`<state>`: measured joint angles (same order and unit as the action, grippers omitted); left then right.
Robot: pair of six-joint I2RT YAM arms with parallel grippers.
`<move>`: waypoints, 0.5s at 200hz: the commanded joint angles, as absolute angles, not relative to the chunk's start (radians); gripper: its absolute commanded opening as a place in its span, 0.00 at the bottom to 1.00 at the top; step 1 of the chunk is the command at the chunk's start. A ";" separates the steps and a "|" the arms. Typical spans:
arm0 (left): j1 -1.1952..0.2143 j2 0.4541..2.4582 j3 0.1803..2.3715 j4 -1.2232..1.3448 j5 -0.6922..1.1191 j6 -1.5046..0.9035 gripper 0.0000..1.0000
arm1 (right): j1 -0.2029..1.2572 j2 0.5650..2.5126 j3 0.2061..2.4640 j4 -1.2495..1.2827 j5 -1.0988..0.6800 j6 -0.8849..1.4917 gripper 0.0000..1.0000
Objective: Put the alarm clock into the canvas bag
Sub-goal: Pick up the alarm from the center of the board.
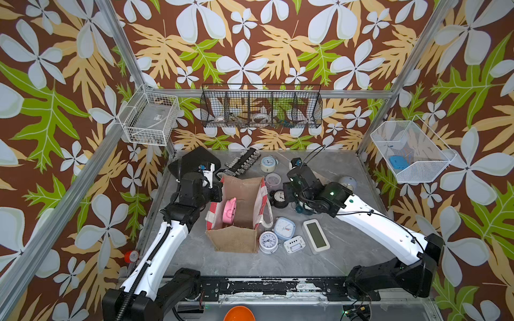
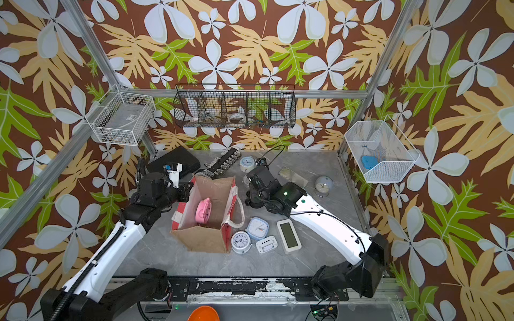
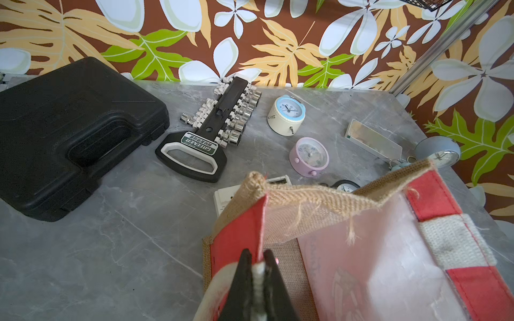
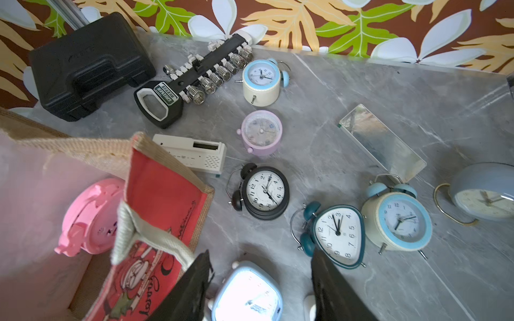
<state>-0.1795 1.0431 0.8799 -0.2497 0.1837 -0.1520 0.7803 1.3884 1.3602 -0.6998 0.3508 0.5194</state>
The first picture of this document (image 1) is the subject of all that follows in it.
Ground pink twin-bell alarm clock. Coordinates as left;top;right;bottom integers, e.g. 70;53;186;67
222;197;237;226

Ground canvas bag with red sides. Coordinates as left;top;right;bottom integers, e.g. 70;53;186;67
206;176;273;254

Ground white rectangular digital clock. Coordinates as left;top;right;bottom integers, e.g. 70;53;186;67
302;219;331;255

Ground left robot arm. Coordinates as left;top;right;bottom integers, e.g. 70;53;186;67
102;162;222;320

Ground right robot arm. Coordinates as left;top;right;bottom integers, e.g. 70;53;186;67
283;158;444;299

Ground black twin-bell alarm clock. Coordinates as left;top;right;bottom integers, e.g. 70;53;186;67
269;189;289;209

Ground lilac round alarm clock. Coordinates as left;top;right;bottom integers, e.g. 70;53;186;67
265;173;282;190

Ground blue square alarm clock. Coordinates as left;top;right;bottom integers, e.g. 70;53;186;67
273;217;296;241

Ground grey round globe clock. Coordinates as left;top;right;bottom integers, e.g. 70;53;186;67
338;176;357;191

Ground cream and blue alarm clock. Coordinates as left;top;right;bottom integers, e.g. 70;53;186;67
260;156;278;173

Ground small white digital clock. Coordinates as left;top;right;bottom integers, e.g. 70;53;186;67
284;235;306;254

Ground white round alarm clock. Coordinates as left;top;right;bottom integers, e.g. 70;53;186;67
258;231;279;254

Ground black plastic tool case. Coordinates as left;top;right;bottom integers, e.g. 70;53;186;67
168;147;221;179

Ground blue object in basket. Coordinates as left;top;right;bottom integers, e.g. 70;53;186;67
389;155;410;171

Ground red cap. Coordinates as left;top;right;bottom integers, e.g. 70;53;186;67
124;250;139;264

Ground orange bowl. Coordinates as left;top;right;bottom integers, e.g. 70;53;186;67
224;306;256;321

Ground socket set on black rail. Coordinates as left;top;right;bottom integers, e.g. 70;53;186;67
215;148;260;180

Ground black wire basket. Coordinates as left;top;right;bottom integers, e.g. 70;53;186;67
198;83;323;128

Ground white wire basket left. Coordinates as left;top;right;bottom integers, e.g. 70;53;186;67
118;86;181;147

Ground white wire basket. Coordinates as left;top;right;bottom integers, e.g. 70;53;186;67
118;86;181;147
371;116;456;184

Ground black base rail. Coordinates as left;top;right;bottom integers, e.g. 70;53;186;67
187;276;381;302

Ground white wire basket right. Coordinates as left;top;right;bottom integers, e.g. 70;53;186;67
371;116;456;184

